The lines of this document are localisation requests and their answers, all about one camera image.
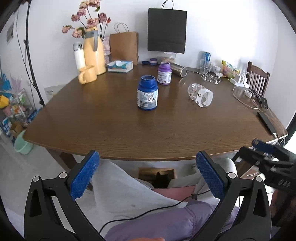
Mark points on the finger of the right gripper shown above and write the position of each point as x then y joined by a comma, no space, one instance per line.
263,147
265,163

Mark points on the blue supplement bottle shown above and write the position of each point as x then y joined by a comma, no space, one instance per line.
147,93

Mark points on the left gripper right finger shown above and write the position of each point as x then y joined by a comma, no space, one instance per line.
253,220

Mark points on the black paper bag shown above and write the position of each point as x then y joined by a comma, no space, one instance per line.
166,30

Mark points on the purple bottle cap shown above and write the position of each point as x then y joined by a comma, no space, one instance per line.
153,61

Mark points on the black phone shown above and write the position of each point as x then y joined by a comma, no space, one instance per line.
264,103

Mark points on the purple supplement bottle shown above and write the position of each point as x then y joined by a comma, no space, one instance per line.
164,73

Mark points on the clear jar of grains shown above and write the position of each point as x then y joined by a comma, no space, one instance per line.
169,57

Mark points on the green plastic basin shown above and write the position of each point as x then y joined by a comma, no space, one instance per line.
22,146

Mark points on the colourful snack packets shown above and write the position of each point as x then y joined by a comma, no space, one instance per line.
228,70

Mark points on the clear printed glass cup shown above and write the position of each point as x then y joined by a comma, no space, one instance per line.
200,95

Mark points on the wooden chair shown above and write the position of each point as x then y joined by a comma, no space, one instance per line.
257,79

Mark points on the steel tumbler lying down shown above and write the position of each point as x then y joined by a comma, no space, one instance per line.
181,71

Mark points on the white insulated bottle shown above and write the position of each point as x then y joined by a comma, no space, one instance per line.
79,55

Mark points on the tissue box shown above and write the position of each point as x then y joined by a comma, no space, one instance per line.
119,66

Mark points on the yellow ceramic mug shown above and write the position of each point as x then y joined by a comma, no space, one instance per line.
87,74

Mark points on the black power bank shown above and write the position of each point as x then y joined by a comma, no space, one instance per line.
267,123

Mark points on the person's right hand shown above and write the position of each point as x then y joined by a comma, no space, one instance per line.
274,203

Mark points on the yellow thermos jug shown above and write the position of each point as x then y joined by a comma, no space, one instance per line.
93,50

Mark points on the brown paper bag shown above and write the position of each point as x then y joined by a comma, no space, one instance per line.
124,44

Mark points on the white power strip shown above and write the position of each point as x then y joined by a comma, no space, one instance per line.
239,83

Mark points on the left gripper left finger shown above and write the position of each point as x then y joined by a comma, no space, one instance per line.
51,211

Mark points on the pink artificial flowers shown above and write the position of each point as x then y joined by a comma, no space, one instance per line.
90,17

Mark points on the clear glass with pens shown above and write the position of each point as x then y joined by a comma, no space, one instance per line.
205,63

